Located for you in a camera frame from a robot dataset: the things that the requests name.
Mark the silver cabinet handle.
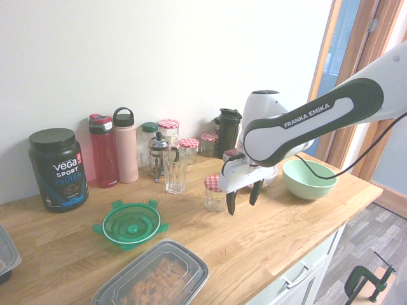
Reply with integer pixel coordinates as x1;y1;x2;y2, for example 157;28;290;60
284;264;311;288

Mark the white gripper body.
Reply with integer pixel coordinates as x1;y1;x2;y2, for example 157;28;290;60
217;154;276;194

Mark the pink water bottle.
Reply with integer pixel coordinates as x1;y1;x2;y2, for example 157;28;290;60
113;107;139;184

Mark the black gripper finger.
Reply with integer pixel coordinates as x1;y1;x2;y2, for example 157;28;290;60
226;189;238;217
249;179;265;207

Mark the green round container lid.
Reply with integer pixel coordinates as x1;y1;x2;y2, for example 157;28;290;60
92;198;169;252

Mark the green metal clamp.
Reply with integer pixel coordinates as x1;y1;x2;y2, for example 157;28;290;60
344;252;397;302

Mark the clear drinking glass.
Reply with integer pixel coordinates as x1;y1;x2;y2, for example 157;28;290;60
163;158;189;195

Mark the rectangular plastic food container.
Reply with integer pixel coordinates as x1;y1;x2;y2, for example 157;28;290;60
91;240;210;305

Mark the black cable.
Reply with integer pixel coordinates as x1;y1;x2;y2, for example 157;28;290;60
295;112;407;180

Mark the pale green cabinet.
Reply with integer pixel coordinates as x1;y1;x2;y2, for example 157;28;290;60
244;222;347;305

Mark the wooden door frame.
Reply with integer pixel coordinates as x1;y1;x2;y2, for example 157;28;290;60
307;0;407;220

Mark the black tray clear lid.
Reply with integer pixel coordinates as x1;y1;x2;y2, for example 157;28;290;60
0;224;23;285

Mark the clear bottle green cap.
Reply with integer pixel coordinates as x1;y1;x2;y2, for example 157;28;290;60
137;121;159;169

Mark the dark green shaker bottle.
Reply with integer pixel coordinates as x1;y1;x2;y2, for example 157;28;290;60
217;108;243;159

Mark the tall jar red checked lid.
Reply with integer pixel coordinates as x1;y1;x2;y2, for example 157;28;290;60
157;119;181;149

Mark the black Vega protein tub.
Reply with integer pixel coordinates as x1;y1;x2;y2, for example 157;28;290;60
27;128;90;214

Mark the round glass food container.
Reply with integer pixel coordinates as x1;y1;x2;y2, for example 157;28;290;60
259;169;279;191

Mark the glass French press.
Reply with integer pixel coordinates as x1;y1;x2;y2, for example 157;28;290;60
148;132;181;183

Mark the mint green bowl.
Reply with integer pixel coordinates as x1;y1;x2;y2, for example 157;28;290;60
282;159;338;200

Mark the red water bottle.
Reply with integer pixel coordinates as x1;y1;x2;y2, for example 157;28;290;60
88;113;120;188

